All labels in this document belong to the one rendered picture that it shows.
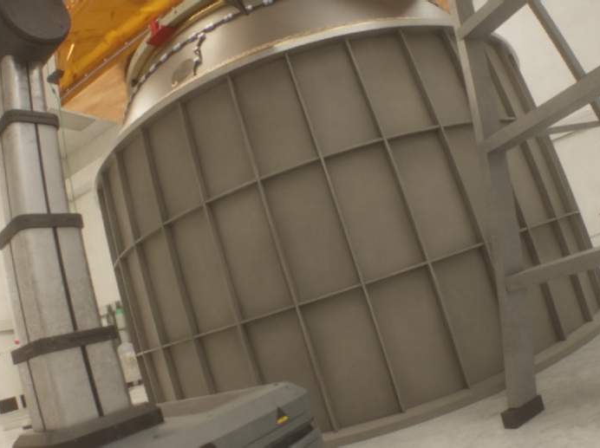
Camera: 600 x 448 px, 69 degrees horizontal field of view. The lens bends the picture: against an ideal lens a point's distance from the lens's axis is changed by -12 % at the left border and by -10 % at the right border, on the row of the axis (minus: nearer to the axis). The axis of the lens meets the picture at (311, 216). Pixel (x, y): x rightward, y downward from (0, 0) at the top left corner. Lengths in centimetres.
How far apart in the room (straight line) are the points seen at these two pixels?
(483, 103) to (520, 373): 62
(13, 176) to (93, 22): 179
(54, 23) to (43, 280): 51
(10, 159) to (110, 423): 48
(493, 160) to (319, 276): 58
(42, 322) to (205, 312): 81
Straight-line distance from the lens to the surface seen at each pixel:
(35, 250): 85
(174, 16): 214
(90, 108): 280
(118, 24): 247
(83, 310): 86
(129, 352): 854
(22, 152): 93
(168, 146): 166
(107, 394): 84
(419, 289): 138
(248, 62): 153
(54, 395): 81
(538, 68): 742
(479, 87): 122
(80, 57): 265
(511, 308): 108
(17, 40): 102
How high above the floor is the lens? 37
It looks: 11 degrees up
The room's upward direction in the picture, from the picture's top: 18 degrees counter-clockwise
